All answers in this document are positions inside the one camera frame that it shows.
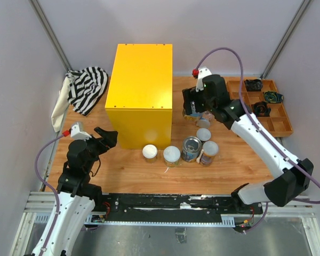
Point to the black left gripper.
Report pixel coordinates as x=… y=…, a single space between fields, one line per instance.
x=110 y=139

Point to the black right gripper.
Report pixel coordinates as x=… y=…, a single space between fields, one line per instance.
x=188 y=96

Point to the blue Progresso soup can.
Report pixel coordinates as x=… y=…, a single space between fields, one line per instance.
x=194 y=116
x=191 y=148

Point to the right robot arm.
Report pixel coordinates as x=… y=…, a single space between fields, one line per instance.
x=291 y=176

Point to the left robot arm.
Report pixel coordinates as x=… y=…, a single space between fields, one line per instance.
x=75 y=196

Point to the lying blue porridge can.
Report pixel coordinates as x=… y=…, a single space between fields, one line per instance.
x=205 y=120

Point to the white-lid can near soup cans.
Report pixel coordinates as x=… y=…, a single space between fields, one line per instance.
x=203 y=134

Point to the small yellow white-lid can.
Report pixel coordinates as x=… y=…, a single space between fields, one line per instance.
x=149 y=153

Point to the yellow wooden cabinet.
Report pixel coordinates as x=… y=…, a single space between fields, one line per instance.
x=139 y=99

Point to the black white striped cloth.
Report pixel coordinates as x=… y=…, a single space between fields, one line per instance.
x=86 y=87

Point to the cream white cloth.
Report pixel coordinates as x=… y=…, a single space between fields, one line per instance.
x=60 y=106

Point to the purple-label can with spoon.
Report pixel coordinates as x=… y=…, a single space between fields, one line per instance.
x=208 y=152

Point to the yellow-green can clear lid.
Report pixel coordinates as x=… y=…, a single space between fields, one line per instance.
x=171 y=156

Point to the black rolled sock top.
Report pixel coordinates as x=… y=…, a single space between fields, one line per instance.
x=253 y=85

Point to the black orange rolled sock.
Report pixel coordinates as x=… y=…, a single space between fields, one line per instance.
x=261 y=109

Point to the green patterned rolled sock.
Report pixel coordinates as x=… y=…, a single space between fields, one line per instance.
x=273 y=97

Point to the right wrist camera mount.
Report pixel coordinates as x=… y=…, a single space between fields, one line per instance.
x=199 y=74

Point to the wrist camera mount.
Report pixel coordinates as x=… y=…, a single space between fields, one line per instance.
x=199 y=74
x=76 y=132

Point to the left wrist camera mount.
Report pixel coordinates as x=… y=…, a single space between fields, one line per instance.
x=76 y=132

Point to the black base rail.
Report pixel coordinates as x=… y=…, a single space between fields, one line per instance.
x=168 y=208

